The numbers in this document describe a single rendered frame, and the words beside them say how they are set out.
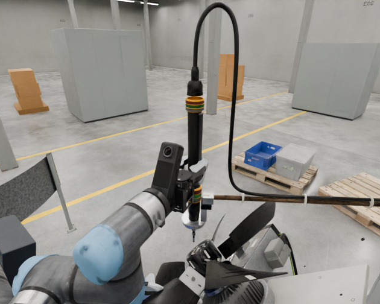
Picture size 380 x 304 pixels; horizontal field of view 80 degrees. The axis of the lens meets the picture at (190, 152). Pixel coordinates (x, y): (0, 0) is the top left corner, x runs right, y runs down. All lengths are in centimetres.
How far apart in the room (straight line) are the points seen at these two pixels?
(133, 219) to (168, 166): 13
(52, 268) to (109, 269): 15
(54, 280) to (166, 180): 25
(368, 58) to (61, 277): 741
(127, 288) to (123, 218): 12
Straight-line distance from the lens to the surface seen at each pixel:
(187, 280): 91
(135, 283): 46
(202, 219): 68
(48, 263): 52
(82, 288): 48
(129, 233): 39
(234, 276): 66
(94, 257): 37
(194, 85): 51
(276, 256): 109
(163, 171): 47
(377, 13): 1280
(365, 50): 750
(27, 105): 850
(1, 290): 73
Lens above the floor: 194
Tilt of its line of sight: 26 degrees down
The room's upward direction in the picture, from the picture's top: straight up
